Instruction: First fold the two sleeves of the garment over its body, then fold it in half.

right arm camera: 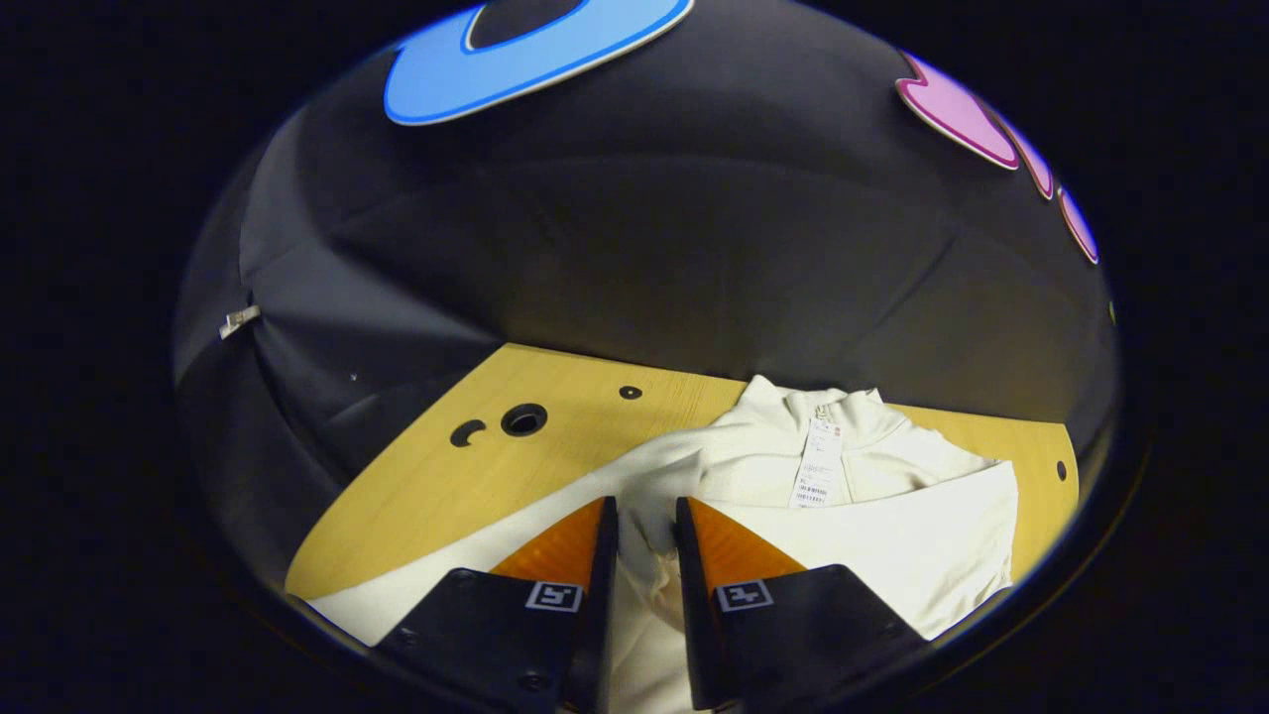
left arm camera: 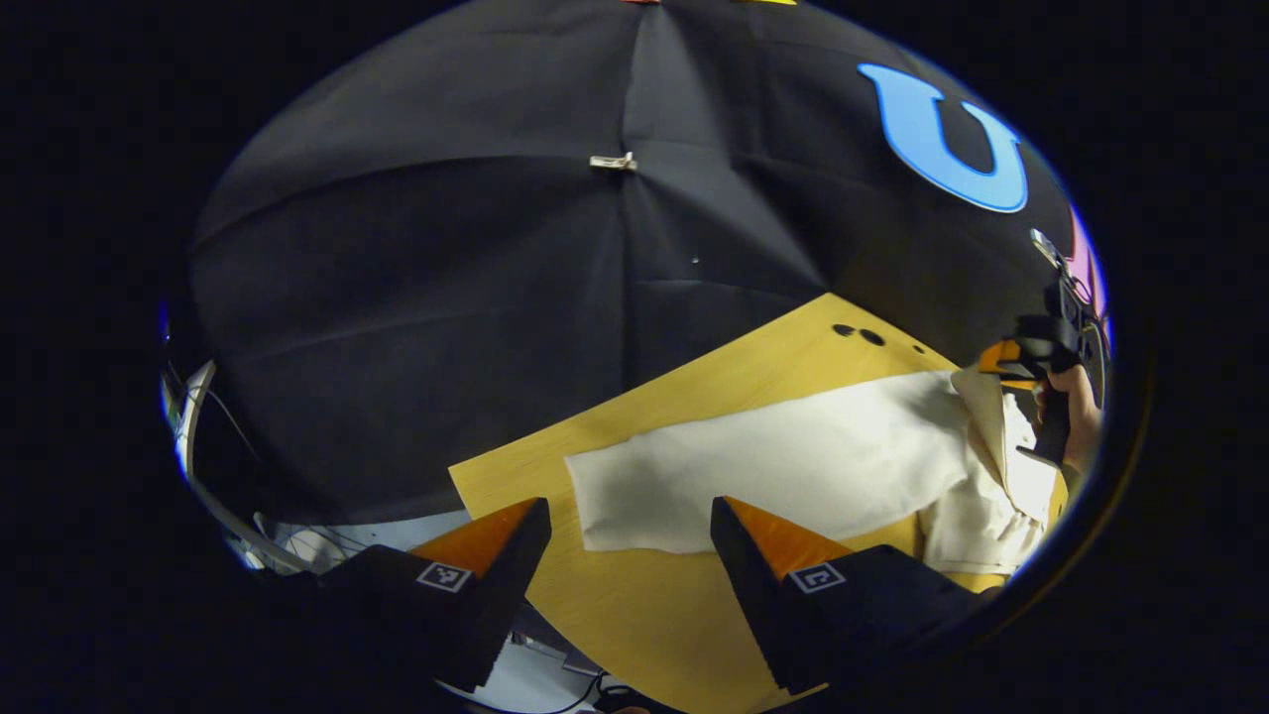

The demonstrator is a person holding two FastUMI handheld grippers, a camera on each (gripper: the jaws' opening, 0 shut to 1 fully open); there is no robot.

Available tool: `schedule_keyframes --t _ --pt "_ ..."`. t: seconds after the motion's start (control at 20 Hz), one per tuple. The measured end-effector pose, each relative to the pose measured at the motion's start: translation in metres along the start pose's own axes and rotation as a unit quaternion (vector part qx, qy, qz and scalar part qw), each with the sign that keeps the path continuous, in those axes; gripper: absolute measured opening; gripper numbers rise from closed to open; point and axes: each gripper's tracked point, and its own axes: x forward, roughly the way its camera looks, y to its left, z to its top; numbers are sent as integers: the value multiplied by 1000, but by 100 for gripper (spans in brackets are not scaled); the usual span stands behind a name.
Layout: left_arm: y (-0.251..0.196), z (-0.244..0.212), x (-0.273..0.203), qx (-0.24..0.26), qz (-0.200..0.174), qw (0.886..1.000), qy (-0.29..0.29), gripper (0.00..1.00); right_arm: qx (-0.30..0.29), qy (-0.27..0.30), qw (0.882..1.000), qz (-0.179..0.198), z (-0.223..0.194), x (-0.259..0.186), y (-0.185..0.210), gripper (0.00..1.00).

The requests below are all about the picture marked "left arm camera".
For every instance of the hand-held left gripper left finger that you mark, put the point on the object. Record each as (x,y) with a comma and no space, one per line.
(506,585)

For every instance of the black backdrop cloth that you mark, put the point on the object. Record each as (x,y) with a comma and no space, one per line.
(446,297)

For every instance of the white sweatshirt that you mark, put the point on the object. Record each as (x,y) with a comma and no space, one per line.
(793,466)

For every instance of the silver clip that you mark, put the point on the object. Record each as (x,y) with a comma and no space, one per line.
(613,161)

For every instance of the white curved tube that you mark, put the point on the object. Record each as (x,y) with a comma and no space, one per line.
(203,476)

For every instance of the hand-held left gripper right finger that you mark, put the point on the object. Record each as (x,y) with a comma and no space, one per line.
(749,585)

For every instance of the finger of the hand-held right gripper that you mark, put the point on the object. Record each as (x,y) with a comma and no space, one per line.
(1001,359)

